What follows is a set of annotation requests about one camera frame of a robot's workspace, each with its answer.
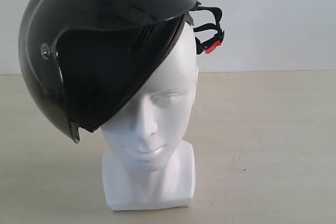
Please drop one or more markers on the black motorcycle helmet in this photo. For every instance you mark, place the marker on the black motorcycle helmet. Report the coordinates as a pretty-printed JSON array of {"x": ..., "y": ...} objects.
[{"x": 83, "y": 60}]

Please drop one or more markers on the white mannequin head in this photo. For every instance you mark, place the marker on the white mannequin head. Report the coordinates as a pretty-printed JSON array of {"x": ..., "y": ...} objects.
[{"x": 148, "y": 164}]

